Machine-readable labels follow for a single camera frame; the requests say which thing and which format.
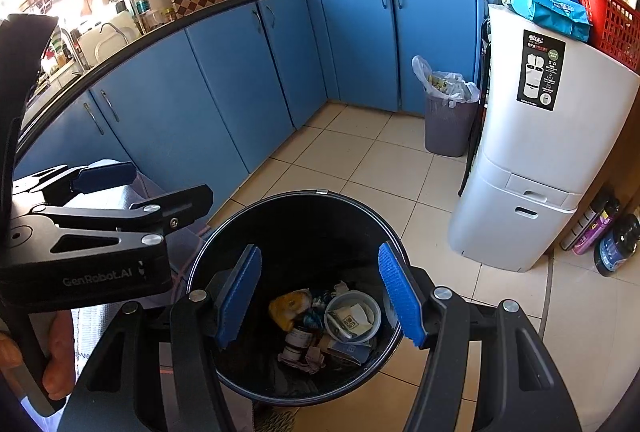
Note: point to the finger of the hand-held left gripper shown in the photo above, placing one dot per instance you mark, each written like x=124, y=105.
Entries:
x=165, y=207
x=107, y=175

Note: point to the blue base cabinets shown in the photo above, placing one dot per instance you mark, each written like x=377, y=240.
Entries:
x=225, y=77

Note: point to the purple bottle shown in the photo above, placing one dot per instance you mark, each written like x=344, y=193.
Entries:
x=595, y=232

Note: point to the cyan tissue pack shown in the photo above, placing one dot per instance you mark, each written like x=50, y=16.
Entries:
x=550, y=15

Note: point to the brown medicine bottle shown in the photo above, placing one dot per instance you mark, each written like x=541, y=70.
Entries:
x=299, y=339

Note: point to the person's left hand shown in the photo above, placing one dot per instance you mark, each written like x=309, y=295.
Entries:
x=60, y=352

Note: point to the clear plastic bin bag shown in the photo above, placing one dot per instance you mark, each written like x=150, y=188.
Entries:
x=445, y=82

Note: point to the grey waste basket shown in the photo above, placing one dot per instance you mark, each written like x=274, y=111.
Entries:
x=450, y=132

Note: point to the torn blue cardboard box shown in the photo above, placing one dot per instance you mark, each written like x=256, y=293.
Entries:
x=350, y=352

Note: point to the red plastic basket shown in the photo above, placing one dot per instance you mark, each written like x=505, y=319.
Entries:
x=615, y=27

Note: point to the yellow wrapper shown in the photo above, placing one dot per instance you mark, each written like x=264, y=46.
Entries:
x=287, y=309

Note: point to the black round trash bin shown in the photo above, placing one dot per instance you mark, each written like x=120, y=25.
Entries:
x=300, y=232

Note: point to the black kitchen countertop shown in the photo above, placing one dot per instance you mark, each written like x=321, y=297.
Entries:
x=150, y=30

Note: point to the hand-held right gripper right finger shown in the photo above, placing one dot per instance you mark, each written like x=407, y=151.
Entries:
x=400, y=297

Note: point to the blue paper cup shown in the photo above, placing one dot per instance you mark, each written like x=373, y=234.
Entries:
x=352, y=337

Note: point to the dark blue bottle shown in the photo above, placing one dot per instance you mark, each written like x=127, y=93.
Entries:
x=620, y=247

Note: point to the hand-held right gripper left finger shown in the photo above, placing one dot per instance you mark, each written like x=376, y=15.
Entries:
x=240, y=297

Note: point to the red black folded frame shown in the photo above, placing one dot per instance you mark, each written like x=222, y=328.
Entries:
x=472, y=152

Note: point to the white countertop appliance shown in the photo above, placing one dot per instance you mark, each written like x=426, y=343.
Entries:
x=107, y=37

